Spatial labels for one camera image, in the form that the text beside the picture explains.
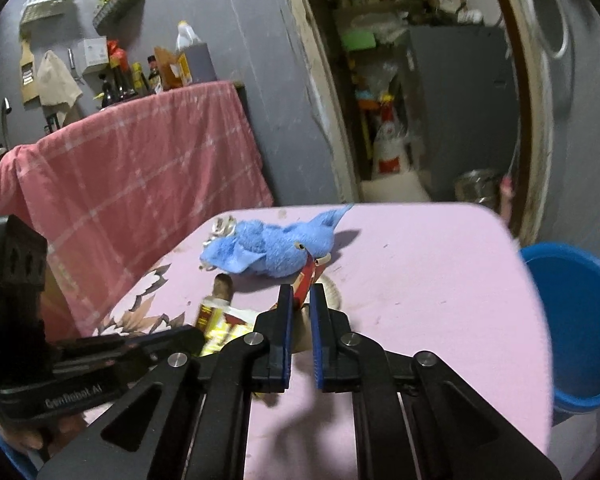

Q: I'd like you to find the green box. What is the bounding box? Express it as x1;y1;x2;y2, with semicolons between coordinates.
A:
341;27;378;52

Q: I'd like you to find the pink floral table cloth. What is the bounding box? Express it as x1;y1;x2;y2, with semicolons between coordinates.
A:
82;201;553;480

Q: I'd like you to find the steel pot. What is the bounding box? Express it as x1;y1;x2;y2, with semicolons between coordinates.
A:
454;170;501;207

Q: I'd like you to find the brown paper roll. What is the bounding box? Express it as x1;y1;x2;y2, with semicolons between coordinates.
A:
212;274;236;302

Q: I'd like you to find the dark faucet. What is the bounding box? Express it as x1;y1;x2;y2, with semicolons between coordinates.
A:
0;99;12;150

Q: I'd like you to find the grey wire wall rack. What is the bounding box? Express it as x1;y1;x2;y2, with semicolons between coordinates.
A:
92;0;147;31

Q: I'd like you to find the red stick wrapper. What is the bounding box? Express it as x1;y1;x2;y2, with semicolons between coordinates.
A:
292;255;329;306

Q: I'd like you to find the white hose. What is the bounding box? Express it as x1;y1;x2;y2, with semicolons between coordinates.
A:
522;0;572;59

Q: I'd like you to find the yellow red packet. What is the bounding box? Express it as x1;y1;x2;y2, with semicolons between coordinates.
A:
195;297;261;358

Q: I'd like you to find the striped wrapper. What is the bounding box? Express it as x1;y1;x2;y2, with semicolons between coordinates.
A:
202;216;238;249

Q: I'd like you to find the blue towel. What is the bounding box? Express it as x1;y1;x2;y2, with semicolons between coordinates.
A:
200;204;355;278

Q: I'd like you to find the white red sack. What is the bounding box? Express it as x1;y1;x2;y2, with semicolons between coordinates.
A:
372;105;416;179

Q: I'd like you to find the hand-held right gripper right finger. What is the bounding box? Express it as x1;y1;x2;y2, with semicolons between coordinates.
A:
308;282;563;480

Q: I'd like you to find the wooden grater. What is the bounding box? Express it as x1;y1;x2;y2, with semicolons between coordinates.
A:
19;40;42;106

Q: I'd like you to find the orange brown pouch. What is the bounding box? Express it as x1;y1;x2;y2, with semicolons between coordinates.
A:
154;47;178;92

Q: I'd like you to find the white box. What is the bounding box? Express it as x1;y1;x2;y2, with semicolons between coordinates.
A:
77;36;110;72

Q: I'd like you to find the person's left hand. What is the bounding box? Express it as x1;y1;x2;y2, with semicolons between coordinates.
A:
0;407;88;463

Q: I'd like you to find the red plastic bag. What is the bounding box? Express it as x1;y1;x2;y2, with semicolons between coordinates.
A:
106;40;131;72

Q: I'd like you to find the pink checked cloth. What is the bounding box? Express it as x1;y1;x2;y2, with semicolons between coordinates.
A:
0;80;275;341

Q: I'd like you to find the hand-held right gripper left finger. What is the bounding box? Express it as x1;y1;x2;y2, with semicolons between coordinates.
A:
35;284;296;480

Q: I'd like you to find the beige hanging towel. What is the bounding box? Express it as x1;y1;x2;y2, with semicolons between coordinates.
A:
36;50;83;108

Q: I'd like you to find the grey cabinet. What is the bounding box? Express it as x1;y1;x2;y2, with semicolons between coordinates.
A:
407;25;521;186

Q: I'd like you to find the wooden door frame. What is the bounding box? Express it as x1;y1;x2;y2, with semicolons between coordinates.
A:
280;0;553;241

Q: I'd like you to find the pink handle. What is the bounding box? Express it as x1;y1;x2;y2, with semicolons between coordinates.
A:
500;177;515;221

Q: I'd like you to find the large cooking oil jug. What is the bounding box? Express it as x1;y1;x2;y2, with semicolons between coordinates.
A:
172;21;217;86

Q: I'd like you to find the white plastic basket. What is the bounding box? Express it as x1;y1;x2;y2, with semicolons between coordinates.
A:
20;0;77;25

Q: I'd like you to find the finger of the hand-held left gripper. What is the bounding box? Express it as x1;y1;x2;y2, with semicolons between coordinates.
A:
50;324;206;367

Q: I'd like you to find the blue plastic bucket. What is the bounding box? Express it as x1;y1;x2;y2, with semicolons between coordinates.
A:
520;242;600;411

